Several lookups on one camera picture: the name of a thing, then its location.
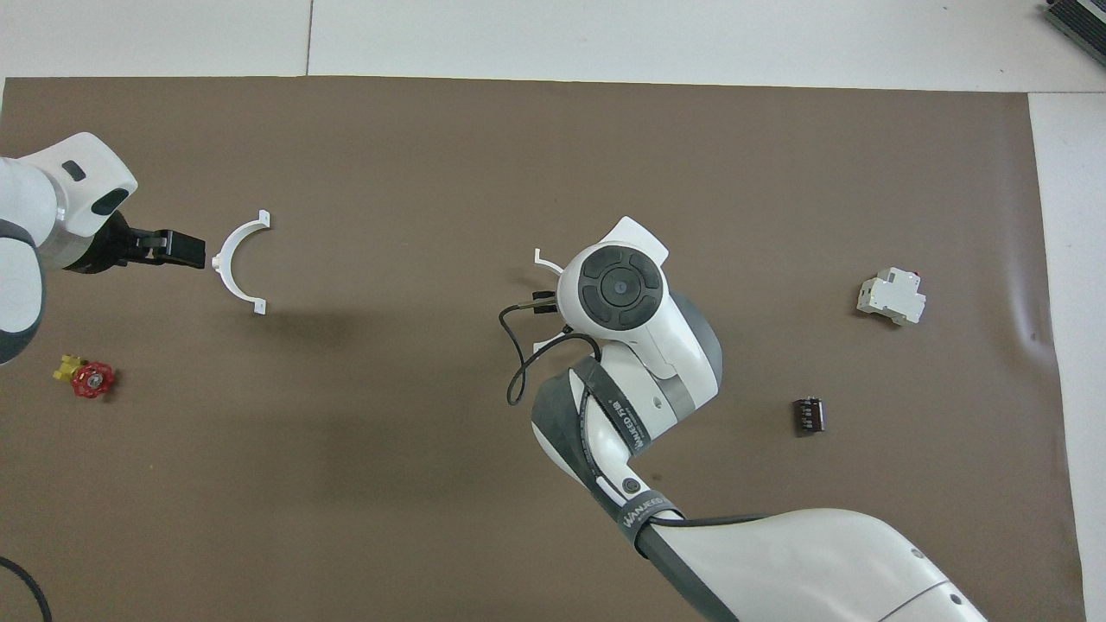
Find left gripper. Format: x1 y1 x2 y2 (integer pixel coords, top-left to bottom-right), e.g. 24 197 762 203
65 212 144 276

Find grey ribbed device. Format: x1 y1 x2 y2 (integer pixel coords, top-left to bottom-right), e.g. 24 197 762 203
1042 0 1106 55

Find white circuit breaker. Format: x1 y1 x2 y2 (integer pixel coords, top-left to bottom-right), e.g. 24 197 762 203
855 267 928 327

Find small black terminal block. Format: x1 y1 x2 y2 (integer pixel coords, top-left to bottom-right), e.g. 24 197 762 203
792 395 827 438

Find red and yellow valve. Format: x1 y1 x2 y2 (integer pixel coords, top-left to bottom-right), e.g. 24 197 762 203
53 353 116 400

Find white half-round pipe clamp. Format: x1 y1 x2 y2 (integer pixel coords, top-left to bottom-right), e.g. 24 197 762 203
532 248 571 355
211 209 271 315

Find black cable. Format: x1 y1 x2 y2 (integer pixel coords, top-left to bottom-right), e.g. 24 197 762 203
498 291 603 408
0 555 54 622

